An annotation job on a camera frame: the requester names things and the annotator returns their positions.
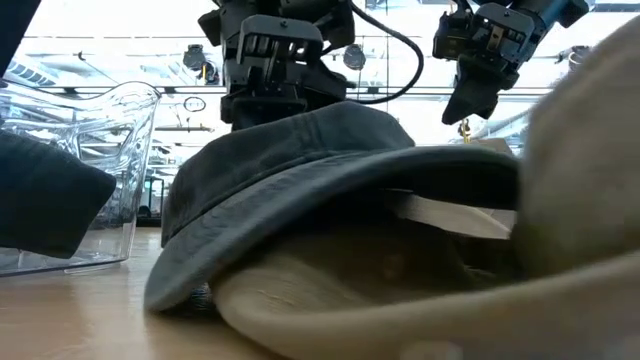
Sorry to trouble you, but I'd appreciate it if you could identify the long ceiling light strip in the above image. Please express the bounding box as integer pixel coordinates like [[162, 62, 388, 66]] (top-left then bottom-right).
[[47, 85, 551, 97]]

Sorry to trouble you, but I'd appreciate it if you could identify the ceiling air vent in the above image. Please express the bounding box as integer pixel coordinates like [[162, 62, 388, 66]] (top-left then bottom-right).
[[0, 52, 59, 87]]

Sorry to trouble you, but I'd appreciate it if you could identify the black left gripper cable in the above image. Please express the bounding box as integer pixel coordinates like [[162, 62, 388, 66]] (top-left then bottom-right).
[[347, 0, 426, 106]]

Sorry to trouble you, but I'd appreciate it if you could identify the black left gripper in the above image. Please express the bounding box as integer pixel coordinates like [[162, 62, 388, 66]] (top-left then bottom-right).
[[197, 0, 357, 132]]

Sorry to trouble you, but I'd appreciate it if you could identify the clear plastic bin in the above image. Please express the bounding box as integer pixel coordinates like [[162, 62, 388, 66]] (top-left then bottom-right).
[[0, 81, 162, 278]]

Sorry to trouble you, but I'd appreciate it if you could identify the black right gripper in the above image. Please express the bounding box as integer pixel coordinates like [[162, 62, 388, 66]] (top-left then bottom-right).
[[432, 2, 536, 125]]

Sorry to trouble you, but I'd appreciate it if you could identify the black ceiling cable reel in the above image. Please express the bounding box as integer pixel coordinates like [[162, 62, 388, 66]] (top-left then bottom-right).
[[181, 43, 221, 87], [342, 43, 367, 72], [568, 44, 595, 72]]

